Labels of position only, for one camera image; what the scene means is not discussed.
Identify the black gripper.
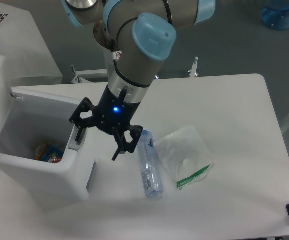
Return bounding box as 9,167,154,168
68,84,144,162

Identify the white push-button trash can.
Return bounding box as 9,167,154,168
0,55,96,202

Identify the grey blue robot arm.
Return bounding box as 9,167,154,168
62,0,216,155

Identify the colourful snack wrapper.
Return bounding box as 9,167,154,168
34,143,64,164

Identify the clear plastic water bottle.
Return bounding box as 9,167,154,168
136,128,164,199

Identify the white plastic tissue pack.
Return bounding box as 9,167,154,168
154,125,214,191

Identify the white cardboard box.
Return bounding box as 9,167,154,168
0,3,63,87

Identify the blue water jug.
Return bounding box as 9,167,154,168
261,0,289,31

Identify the white metal base frame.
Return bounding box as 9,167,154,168
71,65,108,84

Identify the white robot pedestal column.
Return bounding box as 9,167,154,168
103,48,117,80

